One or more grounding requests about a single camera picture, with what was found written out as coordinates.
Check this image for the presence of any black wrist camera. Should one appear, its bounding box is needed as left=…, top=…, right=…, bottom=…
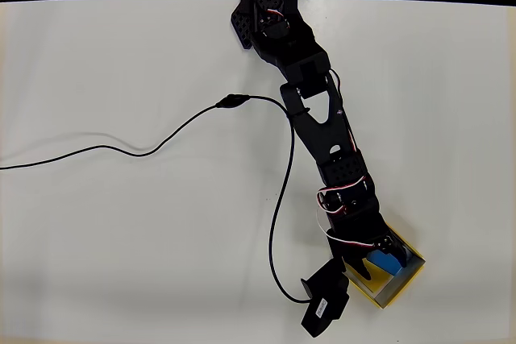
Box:
left=299, top=257, right=351, bottom=338

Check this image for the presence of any yellow box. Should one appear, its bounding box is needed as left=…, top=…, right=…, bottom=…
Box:
left=344, top=219, right=427, bottom=309

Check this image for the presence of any black camera cable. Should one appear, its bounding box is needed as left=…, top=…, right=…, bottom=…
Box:
left=0, top=93, right=312, bottom=305

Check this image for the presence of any red white servo wire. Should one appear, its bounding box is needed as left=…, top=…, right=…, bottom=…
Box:
left=315, top=176, right=371, bottom=217
left=325, top=228, right=378, bottom=251

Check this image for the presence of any blue block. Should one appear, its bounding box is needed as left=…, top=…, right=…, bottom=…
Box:
left=368, top=250, right=405, bottom=277

